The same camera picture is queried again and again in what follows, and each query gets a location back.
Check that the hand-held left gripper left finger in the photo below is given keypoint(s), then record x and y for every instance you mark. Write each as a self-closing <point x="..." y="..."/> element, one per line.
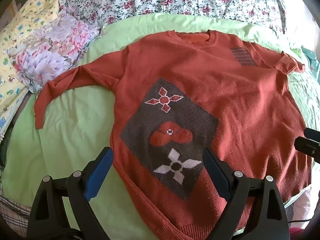
<point x="98" y="173"/>

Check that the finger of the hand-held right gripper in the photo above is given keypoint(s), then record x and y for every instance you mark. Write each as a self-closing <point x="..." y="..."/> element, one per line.
<point x="308" y="145"/>
<point x="313" y="132"/>

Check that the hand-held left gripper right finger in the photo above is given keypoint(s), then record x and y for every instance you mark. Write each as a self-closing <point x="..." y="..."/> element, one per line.
<point x="216" y="173"/>

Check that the orange knit sweater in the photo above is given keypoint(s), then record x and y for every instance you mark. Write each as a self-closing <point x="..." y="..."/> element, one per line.
<point x="180" y="97"/>

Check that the light green bed sheet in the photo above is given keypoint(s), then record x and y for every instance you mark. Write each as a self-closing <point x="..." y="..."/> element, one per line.
<point x="70" y="135"/>

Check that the teal cloth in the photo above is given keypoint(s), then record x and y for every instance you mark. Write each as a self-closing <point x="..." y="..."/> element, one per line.
<point x="311" y="60"/>

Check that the plaid cloth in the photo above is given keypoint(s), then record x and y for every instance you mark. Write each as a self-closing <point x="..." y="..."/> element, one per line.
<point x="13" y="217"/>

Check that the pink floral pillow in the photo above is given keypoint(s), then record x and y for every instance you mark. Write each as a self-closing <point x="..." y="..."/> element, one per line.
<point x="50" y="50"/>

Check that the yellow cartoon print cloth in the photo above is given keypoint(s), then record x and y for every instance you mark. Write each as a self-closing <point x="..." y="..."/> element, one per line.
<point x="22" y="22"/>

